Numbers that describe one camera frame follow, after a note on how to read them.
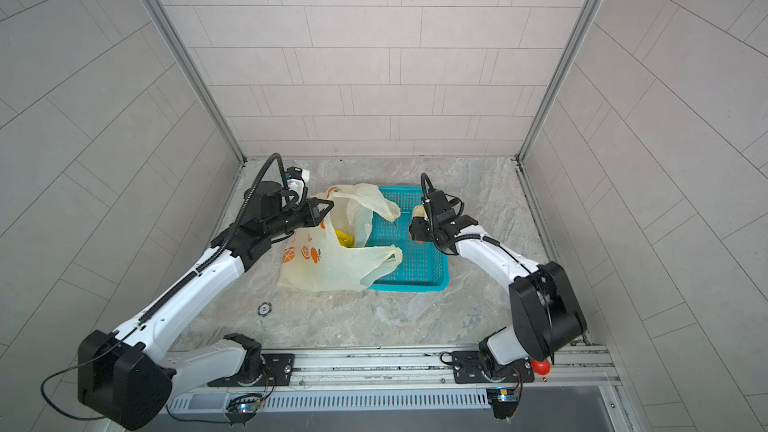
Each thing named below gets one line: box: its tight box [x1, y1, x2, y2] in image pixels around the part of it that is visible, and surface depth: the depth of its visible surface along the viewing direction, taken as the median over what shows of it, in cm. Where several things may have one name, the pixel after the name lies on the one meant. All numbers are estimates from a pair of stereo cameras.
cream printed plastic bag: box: [278, 183, 403, 292], surface depth 74 cm
